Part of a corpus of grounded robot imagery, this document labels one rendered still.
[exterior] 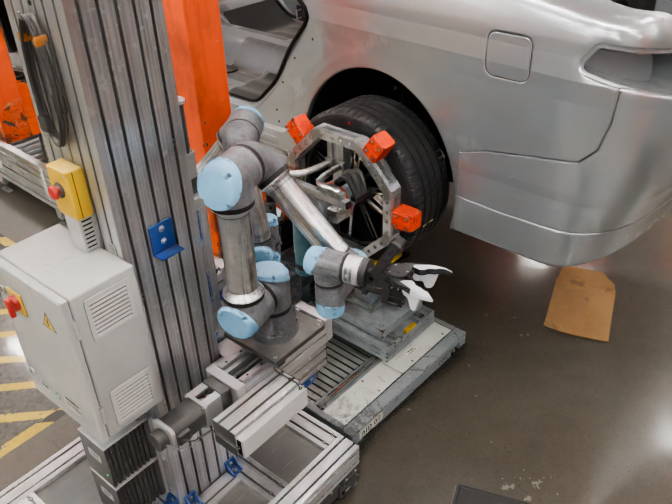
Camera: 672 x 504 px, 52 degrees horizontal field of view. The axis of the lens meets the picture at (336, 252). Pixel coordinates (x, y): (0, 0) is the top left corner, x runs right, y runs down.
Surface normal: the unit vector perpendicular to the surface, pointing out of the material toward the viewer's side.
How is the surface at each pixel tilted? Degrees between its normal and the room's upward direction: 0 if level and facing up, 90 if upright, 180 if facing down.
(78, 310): 90
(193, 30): 90
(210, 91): 90
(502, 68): 90
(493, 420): 0
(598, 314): 1
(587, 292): 2
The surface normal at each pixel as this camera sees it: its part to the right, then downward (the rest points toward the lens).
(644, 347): -0.03, -0.83
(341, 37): -0.66, 0.43
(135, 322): 0.77, 0.33
